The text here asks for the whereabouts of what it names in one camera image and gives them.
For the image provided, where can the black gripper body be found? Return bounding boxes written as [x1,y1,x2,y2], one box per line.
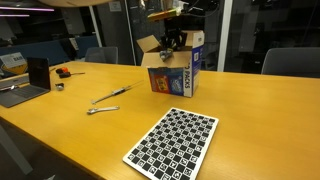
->
[164,19,188,44]

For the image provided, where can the blue cardboard snack box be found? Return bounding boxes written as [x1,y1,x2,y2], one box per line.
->
[136,29,205,98]

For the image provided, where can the white yellow sign box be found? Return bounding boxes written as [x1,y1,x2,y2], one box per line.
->
[0,52,28,76]

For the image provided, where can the white window pillar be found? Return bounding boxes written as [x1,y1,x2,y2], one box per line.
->
[217,0,233,73]

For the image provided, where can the grey office chair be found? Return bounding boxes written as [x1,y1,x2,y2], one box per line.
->
[260,47,320,79]
[84,46,119,65]

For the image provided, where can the metal caliper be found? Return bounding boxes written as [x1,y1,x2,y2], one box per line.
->
[90,79,145,105]

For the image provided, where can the silver adjustable wrench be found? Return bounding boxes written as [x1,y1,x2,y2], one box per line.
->
[86,105,120,116]

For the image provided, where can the checkered calibration board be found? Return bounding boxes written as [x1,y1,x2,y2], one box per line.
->
[122,107,220,180]

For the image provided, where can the blue partition bench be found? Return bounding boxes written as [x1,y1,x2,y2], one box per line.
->
[0,35,100,68]

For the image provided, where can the grey open laptop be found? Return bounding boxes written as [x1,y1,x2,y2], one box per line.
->
[0,57,52,109]

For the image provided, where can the grey flat device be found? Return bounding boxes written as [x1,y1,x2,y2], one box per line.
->
[0,74,30,92]

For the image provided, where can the black handled screwdriver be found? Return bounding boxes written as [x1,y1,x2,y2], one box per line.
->
[59,71,86,79]

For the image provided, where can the orange black handled tool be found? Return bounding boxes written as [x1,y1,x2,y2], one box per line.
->
[55,67,70,75]

